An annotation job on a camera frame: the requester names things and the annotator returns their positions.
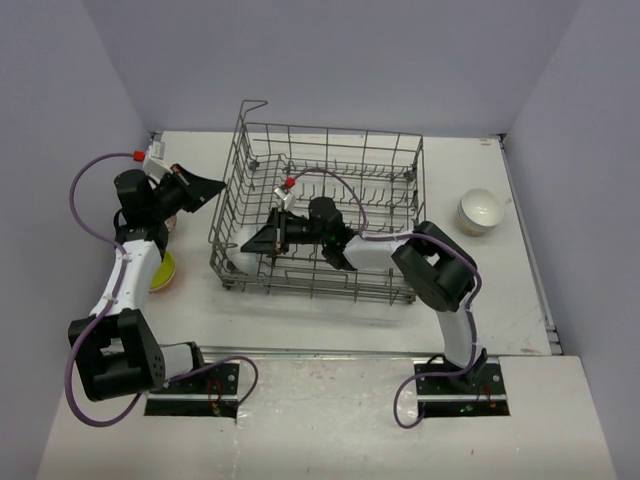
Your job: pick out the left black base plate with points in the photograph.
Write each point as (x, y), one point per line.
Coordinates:
(213, 394)

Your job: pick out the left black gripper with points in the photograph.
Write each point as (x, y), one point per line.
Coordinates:
(196, 190)

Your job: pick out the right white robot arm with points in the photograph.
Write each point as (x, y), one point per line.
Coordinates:
(440, 273)

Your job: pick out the white bowl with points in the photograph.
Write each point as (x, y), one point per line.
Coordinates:
(482, 207)
(246, 263)

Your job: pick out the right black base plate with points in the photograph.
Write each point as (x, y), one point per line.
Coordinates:
(486, 396)

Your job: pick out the beige ceramic bowl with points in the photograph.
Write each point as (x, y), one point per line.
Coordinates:
(470, 228)

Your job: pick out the yellow-green bowl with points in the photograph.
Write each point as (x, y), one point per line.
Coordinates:
(164, 273)

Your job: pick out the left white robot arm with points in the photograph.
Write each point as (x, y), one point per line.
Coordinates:
(116, 354)

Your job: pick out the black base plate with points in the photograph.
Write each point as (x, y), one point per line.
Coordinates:
(486, 396)
(213, 394)

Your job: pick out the grey wire dish rack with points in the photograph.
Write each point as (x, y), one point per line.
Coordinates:
(376, 179)

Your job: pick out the brown patterned bowl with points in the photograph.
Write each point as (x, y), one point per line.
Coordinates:
(171, 223)

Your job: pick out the white bowl front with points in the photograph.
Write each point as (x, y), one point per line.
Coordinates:
(246, 263)

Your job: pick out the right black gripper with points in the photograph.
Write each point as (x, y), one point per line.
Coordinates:
(266, 240)

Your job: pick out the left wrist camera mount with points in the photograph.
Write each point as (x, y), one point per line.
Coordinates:
(152, 160)

